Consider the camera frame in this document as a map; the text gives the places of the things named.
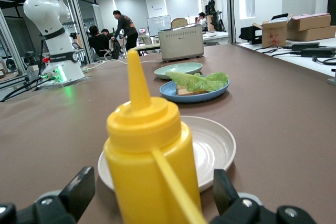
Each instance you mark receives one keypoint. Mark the closed cardboard box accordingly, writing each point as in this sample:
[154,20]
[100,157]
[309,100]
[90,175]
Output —
[312,35]
[309,23]

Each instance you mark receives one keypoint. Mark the white side table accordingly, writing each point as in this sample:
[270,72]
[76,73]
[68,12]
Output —
[302,69]

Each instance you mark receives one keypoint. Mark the seated person black top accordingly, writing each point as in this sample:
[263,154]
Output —
[98,41]

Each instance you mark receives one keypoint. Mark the brown bread slice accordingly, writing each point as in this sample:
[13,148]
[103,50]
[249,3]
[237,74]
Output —
[179,22]
[187,92]

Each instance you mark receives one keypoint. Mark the yellow squeeze bottle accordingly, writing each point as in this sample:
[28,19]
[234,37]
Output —
[147,155]

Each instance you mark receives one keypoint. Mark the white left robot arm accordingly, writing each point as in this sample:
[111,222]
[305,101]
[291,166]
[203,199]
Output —
[52,24]

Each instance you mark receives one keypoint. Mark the white office table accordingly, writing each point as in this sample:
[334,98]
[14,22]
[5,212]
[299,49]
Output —
[215,35]

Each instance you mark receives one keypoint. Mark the aluminium frame post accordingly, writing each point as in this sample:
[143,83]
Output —
[78,19]

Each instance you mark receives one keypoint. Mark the green round plate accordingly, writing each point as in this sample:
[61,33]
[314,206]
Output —
[181,68]

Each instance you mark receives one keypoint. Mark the standing person dark jacket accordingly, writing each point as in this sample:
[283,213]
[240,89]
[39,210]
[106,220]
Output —
[127,28]

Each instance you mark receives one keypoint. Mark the seated person white shirt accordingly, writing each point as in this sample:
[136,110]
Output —
[202,20]

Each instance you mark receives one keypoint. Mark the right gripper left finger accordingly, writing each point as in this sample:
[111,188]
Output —
[76,195]

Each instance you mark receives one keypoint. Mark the black case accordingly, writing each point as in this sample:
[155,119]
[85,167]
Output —
[249,35]

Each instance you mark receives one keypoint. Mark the grey metal table bracket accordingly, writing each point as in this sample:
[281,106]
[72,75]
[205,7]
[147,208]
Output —
[332,77]

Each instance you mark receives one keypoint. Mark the dark backpack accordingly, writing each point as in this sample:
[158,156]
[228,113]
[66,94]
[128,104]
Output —
[115,48]

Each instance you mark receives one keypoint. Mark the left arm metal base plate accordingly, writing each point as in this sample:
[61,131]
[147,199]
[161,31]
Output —
[65,83]

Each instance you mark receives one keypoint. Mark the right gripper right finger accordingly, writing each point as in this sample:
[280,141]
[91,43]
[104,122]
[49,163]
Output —
[228,203]

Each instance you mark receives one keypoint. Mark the blue round plate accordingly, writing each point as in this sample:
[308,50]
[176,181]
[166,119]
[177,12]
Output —
[194,98]

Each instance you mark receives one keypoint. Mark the black power adapter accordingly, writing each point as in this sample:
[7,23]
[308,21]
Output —
[317,52]
[305,46]

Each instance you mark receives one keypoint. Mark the white whiteboard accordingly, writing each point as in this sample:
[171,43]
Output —
[158,24]

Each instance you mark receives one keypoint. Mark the seated person dark hair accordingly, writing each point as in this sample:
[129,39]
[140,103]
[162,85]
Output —
[106,33]

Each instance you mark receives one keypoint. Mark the green lettuce leaf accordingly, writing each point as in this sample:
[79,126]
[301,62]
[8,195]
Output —
[204,81]

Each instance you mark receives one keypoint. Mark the open cardboard box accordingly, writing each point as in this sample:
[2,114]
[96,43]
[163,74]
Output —
[274,35]

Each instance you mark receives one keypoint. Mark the beige metal toaster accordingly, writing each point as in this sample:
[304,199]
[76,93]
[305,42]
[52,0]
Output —
[181,45]

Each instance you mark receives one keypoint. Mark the black tripod equipment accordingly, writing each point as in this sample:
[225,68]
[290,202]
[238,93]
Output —
[211,11]

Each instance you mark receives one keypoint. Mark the beige round plate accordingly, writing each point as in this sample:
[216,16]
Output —
[215,150]

